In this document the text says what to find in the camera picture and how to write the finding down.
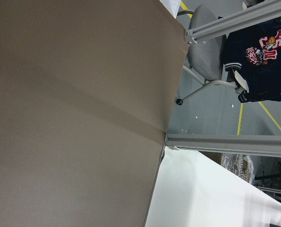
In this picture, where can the grey office chair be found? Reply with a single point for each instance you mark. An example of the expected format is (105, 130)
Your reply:
(204, 57)

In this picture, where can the navy varsity jacket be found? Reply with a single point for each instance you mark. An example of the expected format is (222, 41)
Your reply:
(253, 56)

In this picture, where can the aluminium frame post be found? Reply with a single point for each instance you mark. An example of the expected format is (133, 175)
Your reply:
(257, 145)

